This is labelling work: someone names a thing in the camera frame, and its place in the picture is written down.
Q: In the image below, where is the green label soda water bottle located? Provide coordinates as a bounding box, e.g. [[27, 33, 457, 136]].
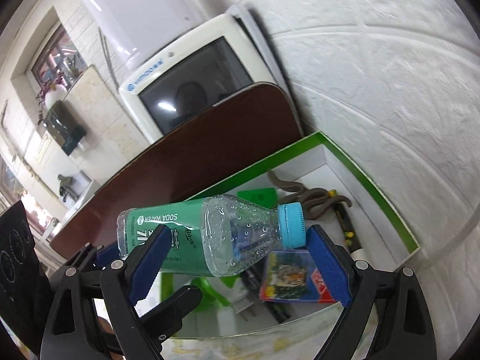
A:
[[116, 194, 306, 277]]

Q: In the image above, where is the brown hair claw clip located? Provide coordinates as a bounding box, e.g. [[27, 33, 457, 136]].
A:
[[268, 170, 352, 220]]

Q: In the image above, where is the white water dispenser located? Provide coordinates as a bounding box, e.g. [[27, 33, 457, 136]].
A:
[[81, 0, 206, 71]]

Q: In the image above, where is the dark brown wooden table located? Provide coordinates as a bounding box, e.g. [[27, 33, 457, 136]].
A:
[[51, 83, 304, 258]]

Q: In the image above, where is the black marker white cap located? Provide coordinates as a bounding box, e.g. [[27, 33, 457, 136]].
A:
[[328, 189, 368, 261]]

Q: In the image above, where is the white cabinet with screen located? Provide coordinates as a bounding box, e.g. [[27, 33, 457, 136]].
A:
[[120, 5, 289, 143]]

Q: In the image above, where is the tiger picture card pack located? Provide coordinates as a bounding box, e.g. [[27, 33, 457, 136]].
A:
[[263, 250, 335, 304]]

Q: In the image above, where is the black paper cup dispenser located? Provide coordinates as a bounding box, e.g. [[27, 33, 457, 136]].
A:
[[43, 100, 86, 156]]

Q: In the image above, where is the grey wall bracket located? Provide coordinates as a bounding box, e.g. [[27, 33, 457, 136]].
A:
[[57, 174, 79, 203]]

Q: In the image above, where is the window with frame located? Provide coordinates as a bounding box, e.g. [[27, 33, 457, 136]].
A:
[[30, 24, 87, 89]]

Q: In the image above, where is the person's right hand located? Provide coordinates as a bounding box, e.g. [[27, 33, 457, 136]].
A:
[[95, 315, 125, 360]]

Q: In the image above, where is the green open cardboard box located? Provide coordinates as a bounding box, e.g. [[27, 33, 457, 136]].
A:
[[134, 130, 421, 340]]

